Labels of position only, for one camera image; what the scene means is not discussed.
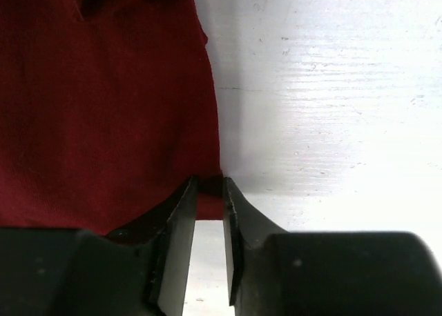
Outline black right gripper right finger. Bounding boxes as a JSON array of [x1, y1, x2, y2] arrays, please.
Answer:
[[222, 178, 441, 315]]

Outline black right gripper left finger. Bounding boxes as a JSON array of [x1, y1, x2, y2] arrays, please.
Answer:
[[1, 178, 198, 315]]

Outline dark red t-shirt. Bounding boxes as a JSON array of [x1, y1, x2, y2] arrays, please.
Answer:
[[1, 0, 222, 235]]

